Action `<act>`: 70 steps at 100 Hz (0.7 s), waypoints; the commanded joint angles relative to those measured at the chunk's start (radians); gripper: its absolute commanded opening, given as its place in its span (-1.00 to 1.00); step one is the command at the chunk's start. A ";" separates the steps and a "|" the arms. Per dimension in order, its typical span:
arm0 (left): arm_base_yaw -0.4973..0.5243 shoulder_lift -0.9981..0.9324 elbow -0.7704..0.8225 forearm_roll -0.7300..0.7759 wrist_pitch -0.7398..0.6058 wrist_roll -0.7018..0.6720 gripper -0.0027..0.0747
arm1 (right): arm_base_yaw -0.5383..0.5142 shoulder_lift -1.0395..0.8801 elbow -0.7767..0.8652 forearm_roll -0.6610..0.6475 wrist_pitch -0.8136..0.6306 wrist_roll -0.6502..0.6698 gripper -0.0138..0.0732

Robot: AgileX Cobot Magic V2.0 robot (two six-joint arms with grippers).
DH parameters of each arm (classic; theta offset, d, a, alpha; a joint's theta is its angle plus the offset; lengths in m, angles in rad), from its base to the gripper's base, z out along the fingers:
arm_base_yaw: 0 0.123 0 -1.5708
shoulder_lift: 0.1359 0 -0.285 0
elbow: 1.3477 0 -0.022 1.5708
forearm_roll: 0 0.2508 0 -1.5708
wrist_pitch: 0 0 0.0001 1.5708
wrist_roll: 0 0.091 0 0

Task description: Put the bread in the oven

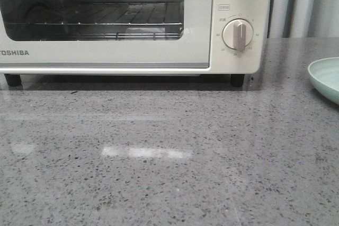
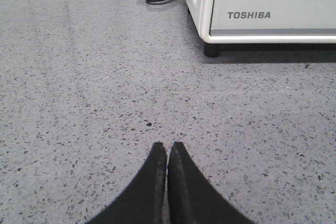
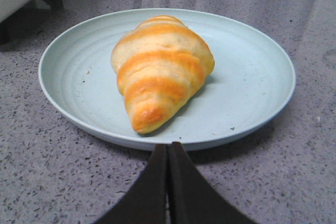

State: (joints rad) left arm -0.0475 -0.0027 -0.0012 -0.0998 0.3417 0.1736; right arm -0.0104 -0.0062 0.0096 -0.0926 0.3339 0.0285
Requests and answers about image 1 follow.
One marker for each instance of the white glass oven door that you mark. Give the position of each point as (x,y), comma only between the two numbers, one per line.
(191,50)

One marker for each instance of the white Toshiba toaster oven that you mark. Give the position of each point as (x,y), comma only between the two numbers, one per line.
(222,59)

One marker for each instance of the beige lower timer knob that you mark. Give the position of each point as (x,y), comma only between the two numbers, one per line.
(237,34)

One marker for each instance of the light green plate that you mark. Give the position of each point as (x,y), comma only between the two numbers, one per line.
(323,75)

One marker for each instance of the grey curtain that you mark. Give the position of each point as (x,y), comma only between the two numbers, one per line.
(303,18)

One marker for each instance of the metal wire oven rack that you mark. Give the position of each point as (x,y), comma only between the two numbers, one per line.
(99,21)

